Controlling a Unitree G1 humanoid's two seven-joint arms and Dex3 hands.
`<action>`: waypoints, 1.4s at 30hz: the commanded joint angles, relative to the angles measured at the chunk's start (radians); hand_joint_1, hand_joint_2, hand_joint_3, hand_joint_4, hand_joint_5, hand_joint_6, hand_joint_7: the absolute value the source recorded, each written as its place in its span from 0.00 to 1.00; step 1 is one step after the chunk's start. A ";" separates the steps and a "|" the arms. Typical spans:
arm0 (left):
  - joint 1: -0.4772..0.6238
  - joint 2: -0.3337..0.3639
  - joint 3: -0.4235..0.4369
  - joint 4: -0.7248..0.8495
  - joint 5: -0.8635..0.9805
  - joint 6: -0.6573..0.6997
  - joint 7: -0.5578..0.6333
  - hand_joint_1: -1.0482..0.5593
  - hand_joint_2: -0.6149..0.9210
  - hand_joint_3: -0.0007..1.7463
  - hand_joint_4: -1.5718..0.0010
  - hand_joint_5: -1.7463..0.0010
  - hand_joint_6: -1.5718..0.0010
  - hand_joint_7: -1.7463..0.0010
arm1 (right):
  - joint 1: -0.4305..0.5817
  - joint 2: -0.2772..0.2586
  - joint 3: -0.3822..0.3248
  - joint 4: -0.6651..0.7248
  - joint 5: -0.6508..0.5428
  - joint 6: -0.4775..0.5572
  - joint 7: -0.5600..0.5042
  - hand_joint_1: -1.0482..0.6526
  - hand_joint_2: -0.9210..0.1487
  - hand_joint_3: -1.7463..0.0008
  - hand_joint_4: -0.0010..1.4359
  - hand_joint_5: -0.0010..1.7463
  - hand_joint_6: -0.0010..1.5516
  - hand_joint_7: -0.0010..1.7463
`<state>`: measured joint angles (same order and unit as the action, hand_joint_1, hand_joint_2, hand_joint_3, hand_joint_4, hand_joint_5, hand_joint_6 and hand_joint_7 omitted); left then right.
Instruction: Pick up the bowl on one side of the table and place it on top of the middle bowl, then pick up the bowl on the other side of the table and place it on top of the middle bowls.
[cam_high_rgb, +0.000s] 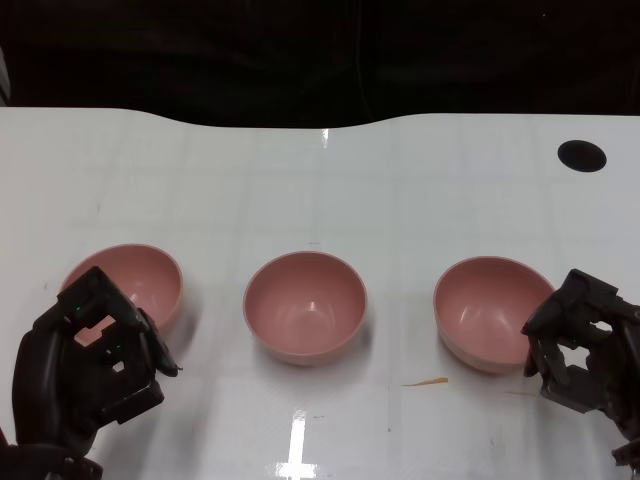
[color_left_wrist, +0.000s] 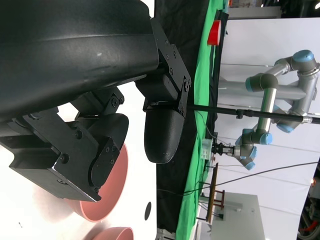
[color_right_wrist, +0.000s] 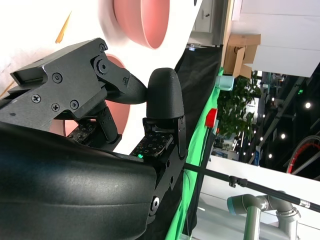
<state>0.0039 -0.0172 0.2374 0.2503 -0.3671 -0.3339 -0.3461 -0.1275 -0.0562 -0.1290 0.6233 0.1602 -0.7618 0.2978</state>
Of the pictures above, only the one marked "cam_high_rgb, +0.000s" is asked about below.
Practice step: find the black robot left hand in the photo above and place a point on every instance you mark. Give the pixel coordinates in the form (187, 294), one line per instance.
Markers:
(65, 385)

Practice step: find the black round table grommet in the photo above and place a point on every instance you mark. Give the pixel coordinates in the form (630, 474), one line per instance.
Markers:
(581, 156)

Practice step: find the black backdrop cloth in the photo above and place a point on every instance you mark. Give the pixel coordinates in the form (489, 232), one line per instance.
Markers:
(250, 55)

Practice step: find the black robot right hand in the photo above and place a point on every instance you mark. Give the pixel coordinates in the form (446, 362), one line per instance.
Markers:
(620, 370)

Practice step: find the pink bowl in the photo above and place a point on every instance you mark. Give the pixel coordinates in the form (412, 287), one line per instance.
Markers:
(485, 310)
(305, 310)
(140, 280)

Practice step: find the thin orange scrap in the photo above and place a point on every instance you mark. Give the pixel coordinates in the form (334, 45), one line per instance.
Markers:
(430, 382)

